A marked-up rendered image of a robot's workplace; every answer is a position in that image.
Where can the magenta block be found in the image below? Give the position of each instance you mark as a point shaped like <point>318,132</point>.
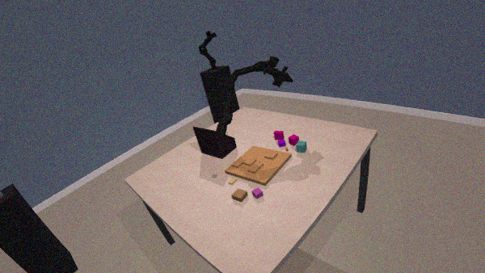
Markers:
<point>279,135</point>

